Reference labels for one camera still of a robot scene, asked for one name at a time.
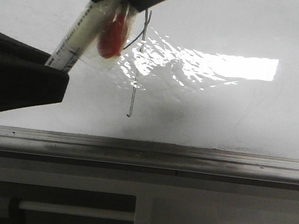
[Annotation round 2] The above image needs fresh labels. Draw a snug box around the red magnet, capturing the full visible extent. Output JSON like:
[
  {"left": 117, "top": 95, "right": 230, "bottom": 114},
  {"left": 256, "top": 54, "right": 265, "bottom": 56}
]
[{"left": 81, "top": 0, "right": 141, "bottom": 74}]

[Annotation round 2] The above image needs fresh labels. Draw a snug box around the white whiteboard marker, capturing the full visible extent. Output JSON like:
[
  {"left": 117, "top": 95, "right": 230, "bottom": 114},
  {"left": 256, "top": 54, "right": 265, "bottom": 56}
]
[{"left": 45, "top": 0, "right": 123, "bottom": 73}]

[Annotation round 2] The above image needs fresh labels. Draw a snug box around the white whiteboard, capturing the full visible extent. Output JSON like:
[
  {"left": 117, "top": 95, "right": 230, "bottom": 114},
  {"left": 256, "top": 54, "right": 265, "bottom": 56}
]
[{"left": 0, "top": 0, "right": 299, "bottom": 159}]

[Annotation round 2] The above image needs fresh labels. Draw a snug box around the grey aluminium whiteboard tray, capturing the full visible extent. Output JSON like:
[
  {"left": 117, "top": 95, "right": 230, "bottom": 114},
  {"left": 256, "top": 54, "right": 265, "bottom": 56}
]
[{"left": 0, "top": 125, "right": 299, "bottom": 185}]

